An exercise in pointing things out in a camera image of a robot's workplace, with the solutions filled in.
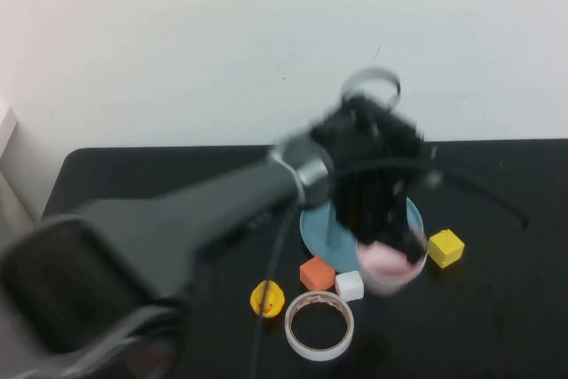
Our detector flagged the pink plastic cup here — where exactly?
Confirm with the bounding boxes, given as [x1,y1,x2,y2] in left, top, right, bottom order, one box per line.
[356,226,430,296]

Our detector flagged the blue cup stand white caps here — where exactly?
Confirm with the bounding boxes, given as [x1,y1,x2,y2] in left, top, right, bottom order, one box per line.
[299,198,426,274]

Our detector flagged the orange foam cube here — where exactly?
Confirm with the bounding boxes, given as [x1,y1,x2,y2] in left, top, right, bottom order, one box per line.
[299,255,336,292]

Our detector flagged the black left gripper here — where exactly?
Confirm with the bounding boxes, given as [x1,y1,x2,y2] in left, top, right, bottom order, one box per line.
[330,161,428,265]

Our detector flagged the yellow rubber duck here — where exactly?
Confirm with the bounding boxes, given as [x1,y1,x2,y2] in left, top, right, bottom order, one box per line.
[249,279,286,320]

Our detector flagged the grey cable loop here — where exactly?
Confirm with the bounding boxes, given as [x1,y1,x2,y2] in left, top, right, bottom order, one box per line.
[340,67,402,110]

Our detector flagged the white foam cube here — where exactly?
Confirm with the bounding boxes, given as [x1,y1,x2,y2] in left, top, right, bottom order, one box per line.
[334,270,366,302]

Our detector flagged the white tape roll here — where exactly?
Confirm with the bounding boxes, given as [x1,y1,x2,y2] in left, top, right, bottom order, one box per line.
[284,289,355,362]

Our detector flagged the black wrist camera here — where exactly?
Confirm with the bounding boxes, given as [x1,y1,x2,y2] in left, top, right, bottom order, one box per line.
[310,95,425,167]

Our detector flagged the yellow foam cube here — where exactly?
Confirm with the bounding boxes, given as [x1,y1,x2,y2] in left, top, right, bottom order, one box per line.
[426,228,466,270]

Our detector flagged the black cable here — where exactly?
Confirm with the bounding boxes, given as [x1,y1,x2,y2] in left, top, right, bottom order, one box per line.
[247,205,299,379]
[335,160,530,232]

